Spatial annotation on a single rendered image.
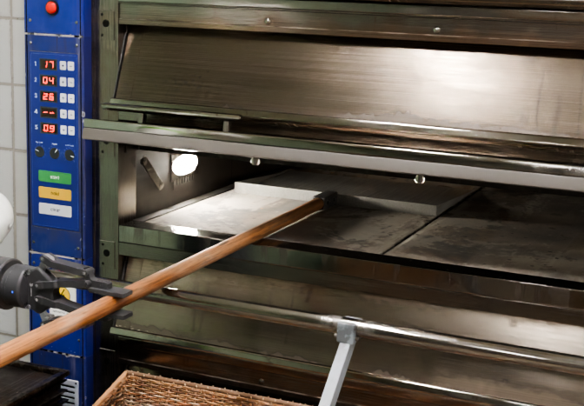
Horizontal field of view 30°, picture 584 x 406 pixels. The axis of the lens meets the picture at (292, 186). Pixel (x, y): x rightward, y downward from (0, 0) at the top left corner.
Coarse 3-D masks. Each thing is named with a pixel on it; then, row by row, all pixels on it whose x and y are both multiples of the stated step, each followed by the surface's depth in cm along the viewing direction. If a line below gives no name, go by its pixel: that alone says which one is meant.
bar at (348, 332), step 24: (24, 264) 214; (168, 288) 201; (216, 312) 197; (240, 312) 194; (264, 312) 192; (288, 312) 190; (312, 312) 189; (336, 336) 186; (360, 336) 186; (384, 336) 183; (408, 336) 181; (432, 336) 180; (456, 336) 179; (336, 360) 184; (504, 360) 176; (528, 360) 174; (552, 360) 172; (576, 360) 171; (336, 384) 181
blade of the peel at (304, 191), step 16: (272, 176) 307; (288, 176) 308; (304, 176) 309; (320, 176) 310; (336, 176) 310; (240, 192) 286; (256, 192) 284; (272, 192) 282; (288, 192) 280; (304, 192) 278; (320, 192) 276; (352, 192) 289; (368, 192) 290; (384, 192) 291; (400, 192) 291; (416, 192) 292; (432, 192) 292; (448, 192) 293; (464, 192) 294; (368, 208) 272; (384, 208) 270; (400, 208) 268; (416, 208) 267; (432, 208) 265
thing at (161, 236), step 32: (128, 224) 247; (160, 224) 248; (256, 256) 233; (288, 256) 230; (320, 256) 227; (352, 256) 225; (384, 256) 226; (448, 288) 217; (480, 288) 214; (512, 288) 212; (544, 288) 209; (576, 288) 207
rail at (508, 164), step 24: (96, 120) 227; (264, 144) 212; (288, 144) 210; (312, 144) 208; (336, 144) 206; (360, 144) 205; (504, 168) 194; (528, 168) 192; (552, 168) 190; (576, 168) 189
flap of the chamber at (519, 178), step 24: (144, 144) 223; (168, 144) 221; (192, 144) 218; (216, 144) 216; (240, 144) 214; (360, 168) 204; (384, 168) 202; (408, 168) 201; (432, 168) 199; (456, 168) 197; (480, 168) 195
